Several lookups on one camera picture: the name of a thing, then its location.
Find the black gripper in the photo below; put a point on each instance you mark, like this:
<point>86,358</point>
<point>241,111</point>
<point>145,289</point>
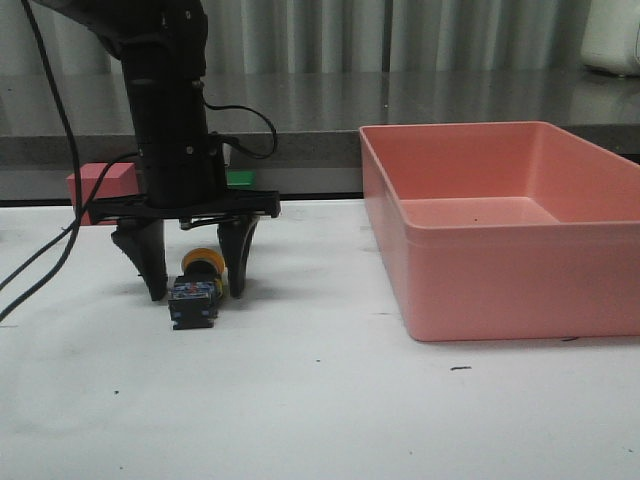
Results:
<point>139,232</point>

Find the pink plastic bin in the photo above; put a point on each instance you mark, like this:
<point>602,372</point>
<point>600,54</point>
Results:
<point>504,230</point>

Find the pink cube block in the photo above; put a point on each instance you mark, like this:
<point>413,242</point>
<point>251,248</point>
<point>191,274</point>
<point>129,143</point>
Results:
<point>120,180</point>

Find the dark grey counter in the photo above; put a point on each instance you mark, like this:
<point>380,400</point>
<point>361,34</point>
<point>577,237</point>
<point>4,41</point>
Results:
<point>317,117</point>

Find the white appliance in background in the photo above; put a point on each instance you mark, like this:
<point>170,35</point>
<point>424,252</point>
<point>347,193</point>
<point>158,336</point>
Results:
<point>611,37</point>

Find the yellow mushroom push button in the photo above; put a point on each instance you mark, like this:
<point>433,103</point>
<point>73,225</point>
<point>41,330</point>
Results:
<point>195,295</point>

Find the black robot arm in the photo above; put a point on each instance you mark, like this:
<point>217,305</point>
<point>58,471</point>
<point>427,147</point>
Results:
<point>161,47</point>

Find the green cube block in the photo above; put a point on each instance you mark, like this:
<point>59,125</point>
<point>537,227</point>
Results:
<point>240,179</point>

